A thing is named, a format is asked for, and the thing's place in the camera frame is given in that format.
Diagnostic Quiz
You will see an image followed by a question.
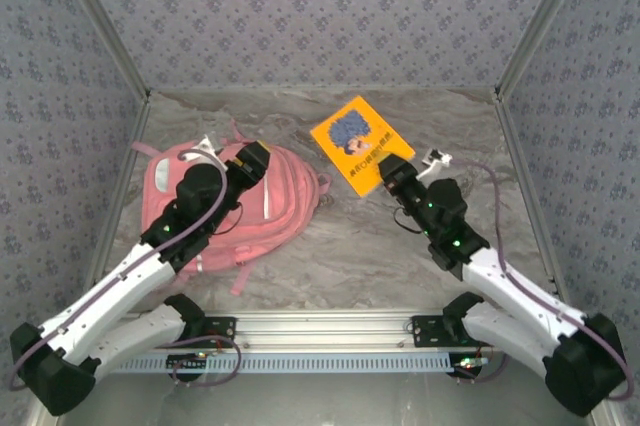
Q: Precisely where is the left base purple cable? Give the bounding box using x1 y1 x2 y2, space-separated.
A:
169 333 242 388

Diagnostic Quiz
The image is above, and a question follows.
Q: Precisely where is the aluminium table side rail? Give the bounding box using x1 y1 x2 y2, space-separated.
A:
77 95 154 315
492 90 574 311

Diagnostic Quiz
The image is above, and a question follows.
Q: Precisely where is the yellow book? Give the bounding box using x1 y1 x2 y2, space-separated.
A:
309 94 417 199

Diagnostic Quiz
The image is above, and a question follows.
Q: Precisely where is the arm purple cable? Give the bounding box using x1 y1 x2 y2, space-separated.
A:
447 158 636 402
8 148 230 392

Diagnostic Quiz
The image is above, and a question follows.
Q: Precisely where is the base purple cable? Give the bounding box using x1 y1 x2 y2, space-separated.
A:
169 333 242 388
457 353 510 385

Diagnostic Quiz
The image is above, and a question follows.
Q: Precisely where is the left black controller board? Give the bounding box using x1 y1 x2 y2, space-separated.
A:
167 353 209 380

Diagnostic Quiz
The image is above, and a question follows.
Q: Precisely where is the light blue slotted cable duct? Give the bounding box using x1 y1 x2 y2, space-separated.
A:
94 353 484 375

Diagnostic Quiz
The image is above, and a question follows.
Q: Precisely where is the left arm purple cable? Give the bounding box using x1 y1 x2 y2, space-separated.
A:
8 148 230 392

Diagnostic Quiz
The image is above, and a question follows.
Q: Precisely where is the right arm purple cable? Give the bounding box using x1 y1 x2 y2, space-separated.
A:
447 158 636 402

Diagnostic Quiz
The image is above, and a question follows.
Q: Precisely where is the aluminium mounting rail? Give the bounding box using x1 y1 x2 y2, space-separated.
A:
54 310 599 351

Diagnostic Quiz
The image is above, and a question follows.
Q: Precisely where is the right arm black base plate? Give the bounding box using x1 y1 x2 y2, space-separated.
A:
410 314 469 349

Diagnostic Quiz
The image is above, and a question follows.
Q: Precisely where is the aluminium frame post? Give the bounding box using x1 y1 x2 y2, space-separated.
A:
493 0 600 103
49 0 153 103

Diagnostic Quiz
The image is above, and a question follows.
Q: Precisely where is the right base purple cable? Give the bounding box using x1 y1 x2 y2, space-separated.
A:
457 353 510 385

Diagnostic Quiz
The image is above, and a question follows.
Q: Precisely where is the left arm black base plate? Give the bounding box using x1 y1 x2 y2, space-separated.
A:
192 315 237 349

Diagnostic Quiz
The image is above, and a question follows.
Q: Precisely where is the grey metal sheet panel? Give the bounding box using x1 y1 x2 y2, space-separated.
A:
29 350 621 426

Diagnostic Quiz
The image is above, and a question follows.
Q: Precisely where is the pink backpack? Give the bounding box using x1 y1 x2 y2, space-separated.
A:
130 118 334 297

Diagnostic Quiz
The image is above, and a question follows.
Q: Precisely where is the black controller board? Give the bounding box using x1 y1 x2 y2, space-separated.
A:
452 353 489 380
167 353 209 380

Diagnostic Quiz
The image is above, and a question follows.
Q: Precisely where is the right black controller board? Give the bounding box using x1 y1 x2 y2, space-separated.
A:
452 353 489 380

